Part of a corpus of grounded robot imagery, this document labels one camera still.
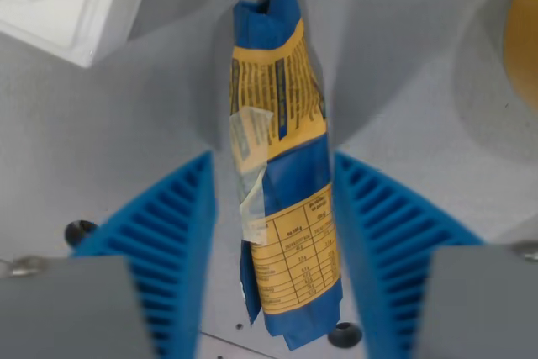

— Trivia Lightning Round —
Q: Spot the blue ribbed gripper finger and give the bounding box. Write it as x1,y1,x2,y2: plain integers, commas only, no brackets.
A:
335,150,538,359
0,150,218,359

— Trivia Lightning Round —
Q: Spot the blue and yellow paper bag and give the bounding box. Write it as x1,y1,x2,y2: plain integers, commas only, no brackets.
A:
228,0,344,352

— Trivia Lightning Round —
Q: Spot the clear adhesive tape roll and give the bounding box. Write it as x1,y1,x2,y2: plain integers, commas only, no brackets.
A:
501,0,538,113

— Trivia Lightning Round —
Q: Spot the white wall power socket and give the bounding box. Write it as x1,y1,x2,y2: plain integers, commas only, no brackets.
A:
0,0,159,69

